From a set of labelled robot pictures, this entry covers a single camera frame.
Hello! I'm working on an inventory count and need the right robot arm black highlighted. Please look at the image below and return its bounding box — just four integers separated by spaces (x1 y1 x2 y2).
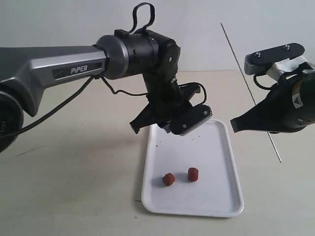
230 71 315 133

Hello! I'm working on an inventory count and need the thin metal skewer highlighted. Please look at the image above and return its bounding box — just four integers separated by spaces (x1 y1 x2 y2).
220 22 282 163

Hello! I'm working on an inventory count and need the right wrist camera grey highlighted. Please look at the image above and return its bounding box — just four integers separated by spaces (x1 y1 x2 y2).
244 43 312 81

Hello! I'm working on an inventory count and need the brown meat chunk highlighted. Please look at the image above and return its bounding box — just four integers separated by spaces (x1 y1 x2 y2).
188 167 199 182
162 173 175 186

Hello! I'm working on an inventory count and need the white rectangular plastic tray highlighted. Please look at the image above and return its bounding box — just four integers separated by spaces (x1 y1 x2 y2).
141 119 244 218

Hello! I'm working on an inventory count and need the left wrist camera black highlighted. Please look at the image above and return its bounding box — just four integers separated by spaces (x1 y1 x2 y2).
169 104 213 136

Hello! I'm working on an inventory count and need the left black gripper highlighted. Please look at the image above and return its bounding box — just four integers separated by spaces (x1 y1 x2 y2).
130 76 201 134

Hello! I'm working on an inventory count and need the left robot arm grey Piper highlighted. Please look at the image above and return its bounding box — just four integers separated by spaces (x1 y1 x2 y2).
0 30 204 150

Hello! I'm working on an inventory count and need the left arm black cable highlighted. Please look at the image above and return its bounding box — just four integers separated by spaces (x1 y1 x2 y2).
0 3 207 138

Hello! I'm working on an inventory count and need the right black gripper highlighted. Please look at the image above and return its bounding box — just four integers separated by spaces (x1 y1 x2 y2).
230 62 315 133

